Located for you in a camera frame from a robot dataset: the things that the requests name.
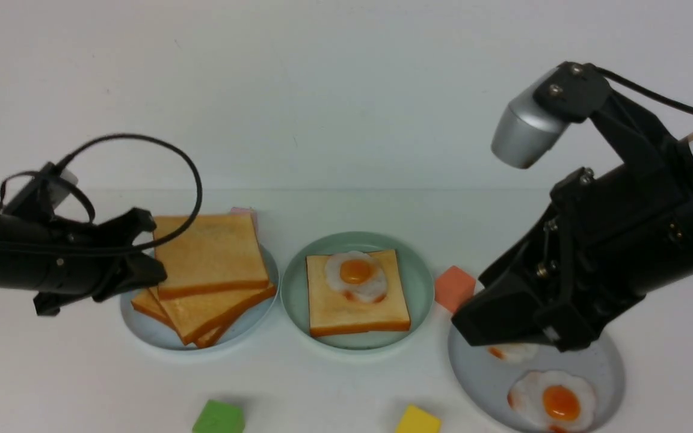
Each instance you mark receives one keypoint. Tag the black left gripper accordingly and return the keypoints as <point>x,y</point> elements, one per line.
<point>59,279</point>

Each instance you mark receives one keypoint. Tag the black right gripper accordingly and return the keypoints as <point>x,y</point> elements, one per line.
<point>597,250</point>

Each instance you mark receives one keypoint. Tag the toast slice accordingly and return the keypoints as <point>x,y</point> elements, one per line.
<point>332,315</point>
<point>227,304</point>
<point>216,253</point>
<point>154,304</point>

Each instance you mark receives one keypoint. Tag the fried egg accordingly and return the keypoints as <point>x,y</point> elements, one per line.
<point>554,401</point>
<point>514,353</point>
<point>357,276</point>

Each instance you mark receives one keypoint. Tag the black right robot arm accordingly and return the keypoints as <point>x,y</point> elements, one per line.
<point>652,134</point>

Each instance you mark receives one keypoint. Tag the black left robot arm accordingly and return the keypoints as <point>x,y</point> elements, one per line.
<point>6,245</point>

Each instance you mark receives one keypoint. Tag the light blue bread plate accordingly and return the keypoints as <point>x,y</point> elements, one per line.
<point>156,335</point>

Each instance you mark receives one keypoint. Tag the fried egg back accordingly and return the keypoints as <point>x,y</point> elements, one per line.
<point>514,353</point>

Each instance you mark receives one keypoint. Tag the orange cube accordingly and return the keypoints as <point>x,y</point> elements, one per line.
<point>453,288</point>

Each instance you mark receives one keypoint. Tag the fried egg front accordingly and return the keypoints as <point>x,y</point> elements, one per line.
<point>554,401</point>

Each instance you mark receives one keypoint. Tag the pink cube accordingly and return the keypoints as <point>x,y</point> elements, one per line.
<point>249,211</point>

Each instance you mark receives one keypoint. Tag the grey egg plate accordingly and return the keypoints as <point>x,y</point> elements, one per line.
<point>487,380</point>

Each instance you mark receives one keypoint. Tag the mint green center plate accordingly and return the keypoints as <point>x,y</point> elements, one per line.
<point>416,278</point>

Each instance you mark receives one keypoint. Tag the green cube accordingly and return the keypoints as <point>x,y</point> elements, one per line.
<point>218,416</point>

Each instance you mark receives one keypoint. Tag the yellow cube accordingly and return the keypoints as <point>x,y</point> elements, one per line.
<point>416,420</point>

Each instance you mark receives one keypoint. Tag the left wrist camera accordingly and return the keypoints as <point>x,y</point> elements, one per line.
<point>44,191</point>

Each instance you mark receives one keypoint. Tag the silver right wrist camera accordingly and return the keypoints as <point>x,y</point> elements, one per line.
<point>526,131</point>

